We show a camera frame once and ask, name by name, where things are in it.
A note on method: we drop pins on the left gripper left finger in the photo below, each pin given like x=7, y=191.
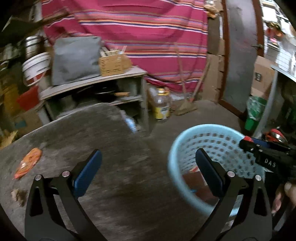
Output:
x=43, y=220

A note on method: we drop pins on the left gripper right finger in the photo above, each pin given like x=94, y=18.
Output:
x=253, y=220

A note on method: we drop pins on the person's right hand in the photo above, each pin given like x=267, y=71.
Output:
x=284, y=190

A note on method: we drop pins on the green plastic bag bin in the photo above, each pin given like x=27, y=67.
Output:
x=255, y=108

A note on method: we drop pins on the light blue plastic basket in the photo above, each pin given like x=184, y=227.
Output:
x=221, y=144

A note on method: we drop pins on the orange snack wrapper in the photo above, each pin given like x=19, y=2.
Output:
x=28, y=162

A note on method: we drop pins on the cardboard box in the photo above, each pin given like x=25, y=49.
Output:
x=262, y=77

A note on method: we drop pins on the red plastic tub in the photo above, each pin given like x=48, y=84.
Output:
x=29, y=99

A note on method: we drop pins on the oil bottle yellow label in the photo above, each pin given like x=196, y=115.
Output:
x=162, y=104

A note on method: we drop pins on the white plastic bucket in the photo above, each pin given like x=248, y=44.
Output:
x=36, y=68

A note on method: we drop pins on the low wooden shelf table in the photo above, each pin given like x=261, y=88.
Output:
x=114, y=90

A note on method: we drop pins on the pink striped cloth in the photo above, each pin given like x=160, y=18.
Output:
x=168, y=39

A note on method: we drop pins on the grey cushion bag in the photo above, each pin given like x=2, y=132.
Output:
x=75, y=59

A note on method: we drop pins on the wooden utensil holder box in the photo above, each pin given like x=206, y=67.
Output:
x=113, y=62

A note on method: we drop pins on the steel pot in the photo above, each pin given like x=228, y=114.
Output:
x=33, y=45

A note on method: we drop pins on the broom with wooden handle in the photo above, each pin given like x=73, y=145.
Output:
x=187, y=106

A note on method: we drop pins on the dark door red frame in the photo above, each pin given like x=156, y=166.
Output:
x=244, y=41

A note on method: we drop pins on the black pan wooden handle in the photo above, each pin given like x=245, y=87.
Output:
x=111, y=94

